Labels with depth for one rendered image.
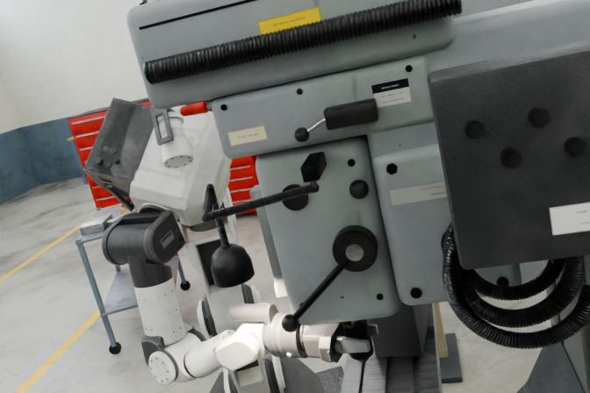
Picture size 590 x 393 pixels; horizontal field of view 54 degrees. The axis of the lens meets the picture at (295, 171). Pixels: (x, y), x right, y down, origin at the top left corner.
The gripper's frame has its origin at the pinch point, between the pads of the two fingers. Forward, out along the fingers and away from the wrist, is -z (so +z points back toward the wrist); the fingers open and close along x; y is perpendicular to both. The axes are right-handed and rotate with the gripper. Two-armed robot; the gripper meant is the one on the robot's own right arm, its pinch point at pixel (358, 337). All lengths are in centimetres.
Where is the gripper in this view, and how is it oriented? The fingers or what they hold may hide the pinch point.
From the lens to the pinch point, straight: 112.9
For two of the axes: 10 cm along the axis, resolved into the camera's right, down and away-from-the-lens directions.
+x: 4.2, -3.1, 8.5
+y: 2.3, 9.4, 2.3
